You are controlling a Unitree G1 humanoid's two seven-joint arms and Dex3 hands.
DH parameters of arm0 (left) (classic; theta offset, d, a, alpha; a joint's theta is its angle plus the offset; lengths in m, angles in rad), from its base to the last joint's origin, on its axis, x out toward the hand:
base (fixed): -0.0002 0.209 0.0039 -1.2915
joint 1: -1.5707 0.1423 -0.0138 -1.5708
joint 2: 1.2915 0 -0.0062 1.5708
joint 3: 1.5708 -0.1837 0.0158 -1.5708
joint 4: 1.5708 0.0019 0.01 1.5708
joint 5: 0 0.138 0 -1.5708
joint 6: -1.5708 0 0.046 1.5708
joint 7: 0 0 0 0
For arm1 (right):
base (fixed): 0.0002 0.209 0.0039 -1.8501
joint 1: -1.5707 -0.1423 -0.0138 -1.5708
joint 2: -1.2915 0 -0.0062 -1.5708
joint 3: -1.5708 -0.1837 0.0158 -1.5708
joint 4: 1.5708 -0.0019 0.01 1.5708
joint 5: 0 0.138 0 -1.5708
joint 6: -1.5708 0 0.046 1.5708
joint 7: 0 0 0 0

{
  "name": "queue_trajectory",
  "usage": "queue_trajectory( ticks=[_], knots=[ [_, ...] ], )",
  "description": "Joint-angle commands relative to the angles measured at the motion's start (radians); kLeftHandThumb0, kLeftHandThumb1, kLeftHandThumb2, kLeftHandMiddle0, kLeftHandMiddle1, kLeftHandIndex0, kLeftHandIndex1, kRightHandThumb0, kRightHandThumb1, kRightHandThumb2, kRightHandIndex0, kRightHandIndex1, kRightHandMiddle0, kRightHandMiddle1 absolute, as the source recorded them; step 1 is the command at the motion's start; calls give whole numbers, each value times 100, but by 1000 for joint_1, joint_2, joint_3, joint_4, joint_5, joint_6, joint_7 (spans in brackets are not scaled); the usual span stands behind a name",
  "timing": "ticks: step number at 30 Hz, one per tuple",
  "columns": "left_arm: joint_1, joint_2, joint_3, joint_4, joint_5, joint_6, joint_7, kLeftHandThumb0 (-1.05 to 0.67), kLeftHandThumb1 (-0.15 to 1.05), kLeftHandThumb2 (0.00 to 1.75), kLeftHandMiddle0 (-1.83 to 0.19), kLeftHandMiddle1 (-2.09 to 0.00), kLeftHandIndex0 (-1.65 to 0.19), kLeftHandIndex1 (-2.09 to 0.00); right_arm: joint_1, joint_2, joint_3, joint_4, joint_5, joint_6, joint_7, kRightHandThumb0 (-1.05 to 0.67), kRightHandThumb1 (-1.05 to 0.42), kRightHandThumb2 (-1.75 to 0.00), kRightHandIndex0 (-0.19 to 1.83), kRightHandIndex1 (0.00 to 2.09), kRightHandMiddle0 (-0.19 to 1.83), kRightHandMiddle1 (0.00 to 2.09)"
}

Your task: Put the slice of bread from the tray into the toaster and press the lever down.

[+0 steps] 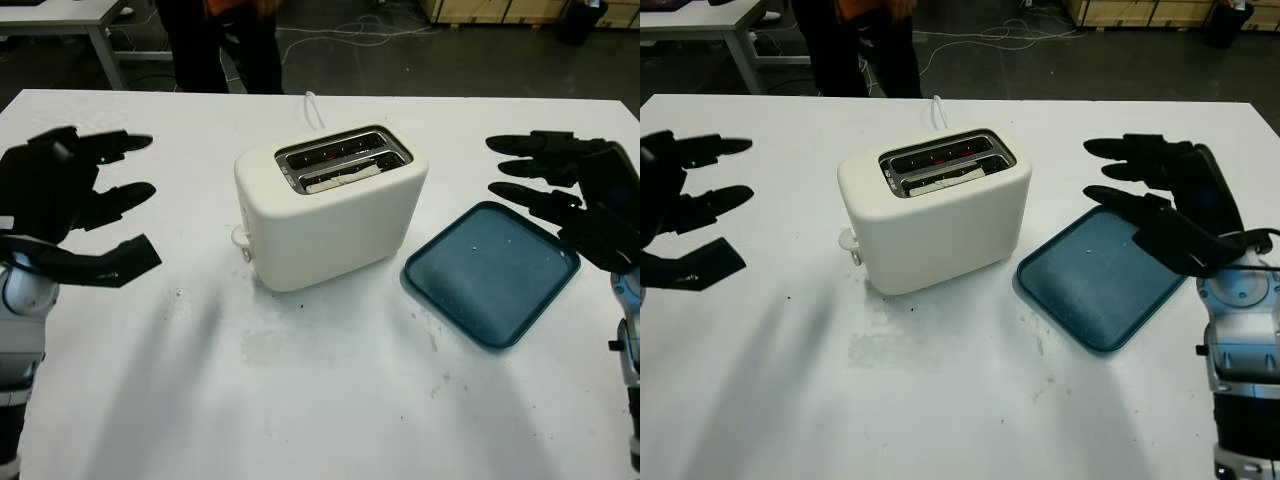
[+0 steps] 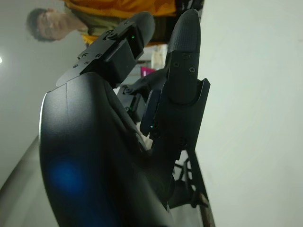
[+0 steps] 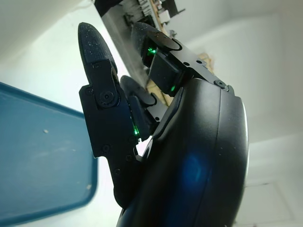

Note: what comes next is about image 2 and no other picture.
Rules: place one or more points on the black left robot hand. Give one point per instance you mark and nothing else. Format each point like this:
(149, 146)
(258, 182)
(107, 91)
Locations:
(94, 153)

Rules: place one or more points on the black metal stand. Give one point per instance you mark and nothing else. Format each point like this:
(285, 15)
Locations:
(189, 179)

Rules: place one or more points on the pink box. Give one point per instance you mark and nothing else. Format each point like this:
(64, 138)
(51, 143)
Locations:
(148, 71)

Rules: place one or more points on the person in orange shirt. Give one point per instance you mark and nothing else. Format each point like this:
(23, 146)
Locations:
(47, 23)

